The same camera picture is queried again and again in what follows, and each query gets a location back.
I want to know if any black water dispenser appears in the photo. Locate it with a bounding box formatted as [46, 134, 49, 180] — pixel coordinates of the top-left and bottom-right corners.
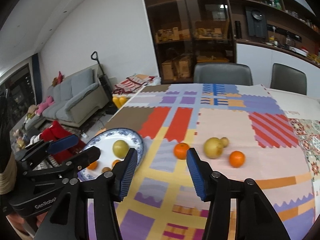
[244, 6, 268, 38]

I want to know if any red garment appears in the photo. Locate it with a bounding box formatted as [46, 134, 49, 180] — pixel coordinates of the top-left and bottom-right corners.
[40, 120, 87, 163]

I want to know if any colourful patchwork tablecloth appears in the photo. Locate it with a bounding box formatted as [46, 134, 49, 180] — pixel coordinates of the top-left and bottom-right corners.
[86, 83, 316, 240]

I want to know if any grey sofa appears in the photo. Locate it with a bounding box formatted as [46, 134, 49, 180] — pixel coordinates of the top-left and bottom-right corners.
[24, 67, 107, 128]

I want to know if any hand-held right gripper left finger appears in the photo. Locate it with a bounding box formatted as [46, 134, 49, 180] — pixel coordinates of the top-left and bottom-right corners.
[34, 148, 138, 240]

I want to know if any pink plush toy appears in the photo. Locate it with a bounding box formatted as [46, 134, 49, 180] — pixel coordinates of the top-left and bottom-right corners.
[36, 95, 55, 113]

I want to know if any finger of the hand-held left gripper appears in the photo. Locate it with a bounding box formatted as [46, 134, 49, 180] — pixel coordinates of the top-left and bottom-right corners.
[15, 134, 79, 162]
[25, 146, 101, 180]

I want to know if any dark glass cabinet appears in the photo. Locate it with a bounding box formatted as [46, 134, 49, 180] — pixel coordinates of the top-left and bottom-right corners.
[140, 0, 237, 84]

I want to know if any blue rimmed white plate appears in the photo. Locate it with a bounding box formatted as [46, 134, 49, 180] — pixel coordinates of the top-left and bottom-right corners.
[77, 128, 145, 182]

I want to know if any cardboard box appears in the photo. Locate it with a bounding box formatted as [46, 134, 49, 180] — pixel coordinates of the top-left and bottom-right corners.
[161, 60, 178, 80]

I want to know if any striped white garment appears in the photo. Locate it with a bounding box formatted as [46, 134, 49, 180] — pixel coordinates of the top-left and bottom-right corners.
[29, 135, 50, 170]

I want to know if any red striped patchwork cloth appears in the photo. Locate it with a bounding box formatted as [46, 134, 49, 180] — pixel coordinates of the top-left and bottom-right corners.
[114, 74, 160, 95]

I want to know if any person's left hand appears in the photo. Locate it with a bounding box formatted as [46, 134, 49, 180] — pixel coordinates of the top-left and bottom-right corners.
[6, 211, 48, 240]

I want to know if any wooden wall shelf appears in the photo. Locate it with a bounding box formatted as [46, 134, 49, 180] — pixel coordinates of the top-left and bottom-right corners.
[225, 0, 320, 68]

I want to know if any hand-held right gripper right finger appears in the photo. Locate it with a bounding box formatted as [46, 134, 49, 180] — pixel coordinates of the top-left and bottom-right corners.
[186, 147, 292, 240]

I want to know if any grey dining chair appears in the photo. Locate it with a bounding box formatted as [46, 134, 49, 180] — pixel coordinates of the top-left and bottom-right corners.
[193, 63, 253, 86]
[270, 63, 307, 95]

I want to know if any person's left forearm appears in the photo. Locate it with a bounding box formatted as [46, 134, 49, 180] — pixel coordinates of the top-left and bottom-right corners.
[0, 90, 18, 195]

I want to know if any yellow-green pear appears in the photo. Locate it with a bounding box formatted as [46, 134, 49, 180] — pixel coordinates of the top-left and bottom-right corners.
[204, 137, 224, 159]

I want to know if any pale green pear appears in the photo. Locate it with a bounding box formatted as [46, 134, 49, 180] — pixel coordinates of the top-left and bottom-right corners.
[112, 140, 130, 159]

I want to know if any red plush toy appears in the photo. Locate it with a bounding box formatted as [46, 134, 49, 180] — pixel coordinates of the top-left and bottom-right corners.
[51, 71, 64, 85]

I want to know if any white tile-patterned tablecloth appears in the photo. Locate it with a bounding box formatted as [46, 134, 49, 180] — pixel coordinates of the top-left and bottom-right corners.
[265, 85, 320, 230]

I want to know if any black upright vacuum cleaner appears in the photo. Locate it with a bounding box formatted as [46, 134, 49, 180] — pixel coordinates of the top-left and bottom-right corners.
[90, 51, 118, 114]

